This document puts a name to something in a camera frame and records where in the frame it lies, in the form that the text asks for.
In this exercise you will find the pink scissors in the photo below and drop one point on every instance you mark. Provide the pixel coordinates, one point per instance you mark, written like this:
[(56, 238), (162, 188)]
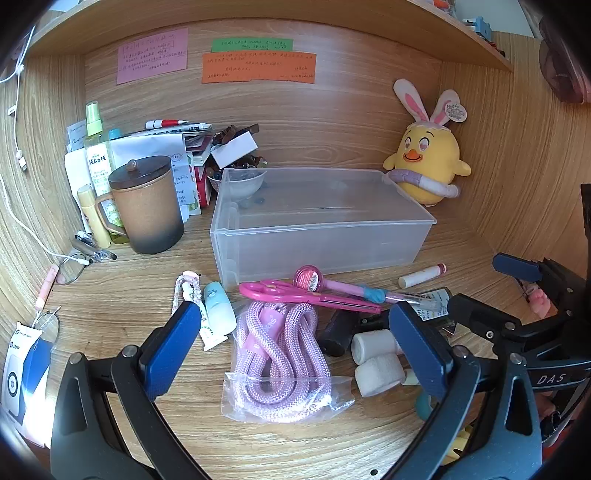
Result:
[(277, 290)]

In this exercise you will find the white and blue box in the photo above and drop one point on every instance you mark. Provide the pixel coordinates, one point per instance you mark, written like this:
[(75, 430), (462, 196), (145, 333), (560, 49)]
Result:
[(27, 369)]

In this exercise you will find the pink paper note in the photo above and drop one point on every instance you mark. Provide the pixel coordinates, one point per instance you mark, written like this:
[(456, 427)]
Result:
[(152, 55)]

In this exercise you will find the red and white pen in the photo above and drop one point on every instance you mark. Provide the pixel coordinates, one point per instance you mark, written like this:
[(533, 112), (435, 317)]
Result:
[(161, 123)]

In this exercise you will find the pink pen with blue bow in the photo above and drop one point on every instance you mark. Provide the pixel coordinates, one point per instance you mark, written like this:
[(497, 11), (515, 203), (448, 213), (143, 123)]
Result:
[(308, 278)]

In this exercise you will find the cream lip balm stick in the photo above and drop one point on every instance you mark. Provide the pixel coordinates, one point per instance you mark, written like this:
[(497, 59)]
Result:
[(90, 212)]

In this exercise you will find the yellow chick plush toy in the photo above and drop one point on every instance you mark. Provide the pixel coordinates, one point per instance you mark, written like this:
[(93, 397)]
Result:
[(429, 152)]

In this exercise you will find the white and teal bottle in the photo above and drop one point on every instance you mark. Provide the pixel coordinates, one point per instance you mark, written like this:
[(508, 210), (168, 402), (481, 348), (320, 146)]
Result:
[(218, 309)]

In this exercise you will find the purple bottle with black cap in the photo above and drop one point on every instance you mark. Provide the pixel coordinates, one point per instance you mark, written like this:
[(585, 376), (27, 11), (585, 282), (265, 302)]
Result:
[(337, 332)]

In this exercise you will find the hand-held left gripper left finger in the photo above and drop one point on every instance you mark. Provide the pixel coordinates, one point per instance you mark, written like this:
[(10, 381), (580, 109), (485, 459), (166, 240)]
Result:
[(168, 341)]

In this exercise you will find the blue tape roll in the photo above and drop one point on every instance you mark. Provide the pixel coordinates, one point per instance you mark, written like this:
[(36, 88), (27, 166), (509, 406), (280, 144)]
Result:
[(422, 408)]

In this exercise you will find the white cream tube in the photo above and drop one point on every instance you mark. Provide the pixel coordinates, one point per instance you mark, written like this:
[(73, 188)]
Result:
[(210, 334)]

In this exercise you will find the clear plastic storage box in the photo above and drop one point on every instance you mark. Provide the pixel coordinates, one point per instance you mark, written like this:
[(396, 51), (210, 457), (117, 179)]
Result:
[(323, 230)]

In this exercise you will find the eyeglasses with pink temple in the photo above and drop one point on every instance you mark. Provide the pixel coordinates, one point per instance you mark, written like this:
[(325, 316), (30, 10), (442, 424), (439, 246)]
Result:
[(47, 286)]

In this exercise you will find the white lip balm pink cap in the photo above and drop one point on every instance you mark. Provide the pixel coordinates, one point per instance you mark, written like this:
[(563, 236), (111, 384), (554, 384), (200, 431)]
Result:
[(418, 278)]

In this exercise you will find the white ceramic bowl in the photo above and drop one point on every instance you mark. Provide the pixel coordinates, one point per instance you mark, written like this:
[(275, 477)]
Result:
[(240, 184)]

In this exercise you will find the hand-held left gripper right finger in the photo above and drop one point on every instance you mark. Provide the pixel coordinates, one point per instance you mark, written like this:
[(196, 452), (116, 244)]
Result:
[(418, 346)]

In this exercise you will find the dark red translucent case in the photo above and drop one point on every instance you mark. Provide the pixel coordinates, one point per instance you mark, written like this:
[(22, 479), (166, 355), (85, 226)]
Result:
[(561, 64)]

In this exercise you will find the green paper note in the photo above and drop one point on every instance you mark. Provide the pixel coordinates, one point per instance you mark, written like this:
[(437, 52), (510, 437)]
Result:
[(254, 45)]

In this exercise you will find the orange paper note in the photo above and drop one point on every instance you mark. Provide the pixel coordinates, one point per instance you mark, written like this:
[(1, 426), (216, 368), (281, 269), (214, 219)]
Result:
[(258, 68)]

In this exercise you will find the green spray bottle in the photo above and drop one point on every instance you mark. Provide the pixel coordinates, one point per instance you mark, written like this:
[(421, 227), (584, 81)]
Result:
[(98, 157)]

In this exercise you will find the small white box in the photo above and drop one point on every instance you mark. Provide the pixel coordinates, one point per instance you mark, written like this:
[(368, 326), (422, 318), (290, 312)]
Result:
[(233, 150)]

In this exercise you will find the white bandage roll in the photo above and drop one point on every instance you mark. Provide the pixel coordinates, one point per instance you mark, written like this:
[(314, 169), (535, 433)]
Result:
[(371, 345), (378, 374)]

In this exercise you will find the brown lidded mug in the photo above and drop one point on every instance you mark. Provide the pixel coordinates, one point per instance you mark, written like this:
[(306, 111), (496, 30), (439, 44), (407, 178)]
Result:
[(147, 207)]

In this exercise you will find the wooden shelf board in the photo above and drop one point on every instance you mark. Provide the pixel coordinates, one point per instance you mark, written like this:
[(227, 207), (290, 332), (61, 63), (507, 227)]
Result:
[(323, 14)]

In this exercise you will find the red and white carton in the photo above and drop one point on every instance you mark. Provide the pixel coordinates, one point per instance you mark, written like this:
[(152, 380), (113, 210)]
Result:
[(203, 189)]

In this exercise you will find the blue toy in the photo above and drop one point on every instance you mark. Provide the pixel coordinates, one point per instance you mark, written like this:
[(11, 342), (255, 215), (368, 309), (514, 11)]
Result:
[(480, 27)]

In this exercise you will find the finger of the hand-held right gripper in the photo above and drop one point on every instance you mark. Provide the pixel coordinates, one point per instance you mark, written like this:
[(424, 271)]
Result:
[(517, 269), (475, 310)]

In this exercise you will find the stack of papers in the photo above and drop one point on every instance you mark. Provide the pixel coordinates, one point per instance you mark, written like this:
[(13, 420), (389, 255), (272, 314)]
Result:
[(147, 143)]

